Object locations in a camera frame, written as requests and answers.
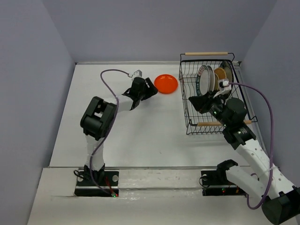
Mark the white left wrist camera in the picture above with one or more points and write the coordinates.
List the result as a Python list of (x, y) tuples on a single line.
[(135, 74)]

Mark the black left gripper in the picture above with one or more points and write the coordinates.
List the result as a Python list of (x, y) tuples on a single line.
[(151, 91)]

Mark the orange plastic plate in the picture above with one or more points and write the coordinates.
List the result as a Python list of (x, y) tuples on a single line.
[(166, 84)]

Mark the dark rimmed ceramic plate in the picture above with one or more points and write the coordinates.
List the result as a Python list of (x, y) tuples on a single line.
[(225, 65)]

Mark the cream patterned plate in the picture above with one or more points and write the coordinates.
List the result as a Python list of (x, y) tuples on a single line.
[(216, 86)]

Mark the black wire dish rack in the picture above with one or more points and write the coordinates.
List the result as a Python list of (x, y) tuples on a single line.
[(202, 124)]

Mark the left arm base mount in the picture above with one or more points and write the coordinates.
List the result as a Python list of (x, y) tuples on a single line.
[(103, 183)]

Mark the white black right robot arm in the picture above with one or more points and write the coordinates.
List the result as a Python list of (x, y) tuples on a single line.
[(279, 197)]

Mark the white plate green red rim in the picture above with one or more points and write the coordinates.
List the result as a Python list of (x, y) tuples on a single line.
[(212, 78)]

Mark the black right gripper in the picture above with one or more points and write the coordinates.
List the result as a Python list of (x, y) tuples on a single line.
[(201, 103)]

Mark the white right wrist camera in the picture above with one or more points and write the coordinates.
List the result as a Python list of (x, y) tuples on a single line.
[(225, 88)]

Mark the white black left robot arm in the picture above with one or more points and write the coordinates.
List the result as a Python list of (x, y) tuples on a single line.
[(99, 118)]

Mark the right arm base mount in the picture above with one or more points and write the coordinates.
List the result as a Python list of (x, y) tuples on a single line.
[(213, 185)]

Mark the white plate blue lettered rim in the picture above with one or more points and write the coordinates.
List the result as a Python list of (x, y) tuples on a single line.
[(204, 80)]

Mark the woven bamboo plate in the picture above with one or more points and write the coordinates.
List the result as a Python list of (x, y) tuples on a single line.
[(221, 73)]

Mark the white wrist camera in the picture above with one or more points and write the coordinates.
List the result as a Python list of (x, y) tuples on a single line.
[(135, 74), (225, 88)]

